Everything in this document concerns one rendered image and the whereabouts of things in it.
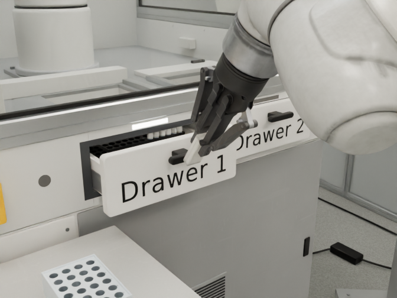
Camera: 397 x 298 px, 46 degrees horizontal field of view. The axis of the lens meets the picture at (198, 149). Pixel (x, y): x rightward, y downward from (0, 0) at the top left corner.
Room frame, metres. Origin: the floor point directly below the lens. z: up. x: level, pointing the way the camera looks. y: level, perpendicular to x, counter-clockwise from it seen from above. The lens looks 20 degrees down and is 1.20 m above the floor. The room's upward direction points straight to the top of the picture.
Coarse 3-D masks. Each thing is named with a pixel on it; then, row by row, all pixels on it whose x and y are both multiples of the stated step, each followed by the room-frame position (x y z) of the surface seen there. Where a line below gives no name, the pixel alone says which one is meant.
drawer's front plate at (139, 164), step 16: (144, 144) 0.77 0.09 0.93; (160, 144) 0.77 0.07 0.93; (176, 144) 0.79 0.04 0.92; (112, 160) 0.72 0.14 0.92; (128, 160) 0.73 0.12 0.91; (144, 160) 0.75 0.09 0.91; (160, 160) 0.77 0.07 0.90; (208, 160) 0.84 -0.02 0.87; (224, 160) 0.86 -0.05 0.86; (112, 176) 0.71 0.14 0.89; (128, 176) 0.73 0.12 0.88; (144, 176) 0.75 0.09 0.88; (160, 176) 0.77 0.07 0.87; (192, 176) 0.82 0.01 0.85; (208, 176) 0.84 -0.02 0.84; (224, 176) 0.86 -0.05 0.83; (112, 192) 0.71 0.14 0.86; (128, 192) 0.73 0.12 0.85; (160, 192) 0.77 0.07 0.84; (176, 192) 0.79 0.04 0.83; (112, 208) 0.71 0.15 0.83; (128, 208) 0.73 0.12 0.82
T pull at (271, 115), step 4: (272, 112) 1.03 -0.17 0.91; (276, 112) 1.03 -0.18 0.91; (280, 112) 1.03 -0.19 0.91; (284, 112) 1.03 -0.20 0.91; (288, 112) 1.03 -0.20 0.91; (292, 112) 1.04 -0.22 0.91; (268, 116) 1.03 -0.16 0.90; (272, 116) 1.00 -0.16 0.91; (276, 116) 1.00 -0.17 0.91; (280, 116) 1.01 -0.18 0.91; (284, 116) 1.02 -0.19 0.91; (288, 116) 1.03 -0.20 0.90; (292, 116) 1.04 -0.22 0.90; (268, 120) 1.00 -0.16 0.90; (272, 120) 0.99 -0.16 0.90; (276, 120) 1.00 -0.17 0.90; (280, 120) 1.01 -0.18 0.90
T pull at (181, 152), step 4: (184, 148) 0.80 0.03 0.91; (172, 152) 0.78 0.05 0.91; (176, 152) 0.78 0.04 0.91; (180, 152) 0.78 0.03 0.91; (184, 152) 0.78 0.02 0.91; (172, 156) 0.76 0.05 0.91; (176, 156) 0.76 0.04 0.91; (180, 156) 0.76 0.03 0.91; (184, 156) 0.76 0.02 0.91; (168, 160) 0.75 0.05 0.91; (172, 160) 0.75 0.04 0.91; (176, 160) 0.75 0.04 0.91; (180, 160) 0.76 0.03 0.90; (172, 164) 0.75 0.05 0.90
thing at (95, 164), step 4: (184, 128) 0.97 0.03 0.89; (188, 128) 0.97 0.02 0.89; (188, 132) 0.96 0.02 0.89; (192, 132) 0.95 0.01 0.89; (92, 156) 0.80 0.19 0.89; (92, 160) 0.79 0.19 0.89; (96, 160) 0.78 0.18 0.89; (92, 164) 0.79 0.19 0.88; (96, 164) 0.77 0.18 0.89; (92, 168) 0.79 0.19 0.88; (96, 168) 0.78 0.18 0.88; (92, 172) 0.78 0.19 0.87; (96, 172) 0.78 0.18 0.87; (92, 176) 0.79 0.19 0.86; (96, 176) 0.77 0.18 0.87; (92, 180) 0.79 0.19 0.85; (96, 180) 0.77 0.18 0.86; (100, 180) 0.76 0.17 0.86; (96, 184) 0.77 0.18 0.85; (100, 184) 0.76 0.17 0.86; (96, 188) 0.78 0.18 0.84; (100, 188) 0.76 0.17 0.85; (100, 192) 0.76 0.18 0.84
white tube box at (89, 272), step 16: (96, 256) 0.62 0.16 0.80; (48, 272) 0.59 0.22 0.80; (64, 272) 0.59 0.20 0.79; (80, 272) 0.59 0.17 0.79; (96, 272) 0.59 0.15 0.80; (48, 288) 0.56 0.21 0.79; (64, 288) 0.55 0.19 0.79; (80, 288) 0.55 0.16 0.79; (96, 288) 0.55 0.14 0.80; (112, 288) 0.56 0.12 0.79
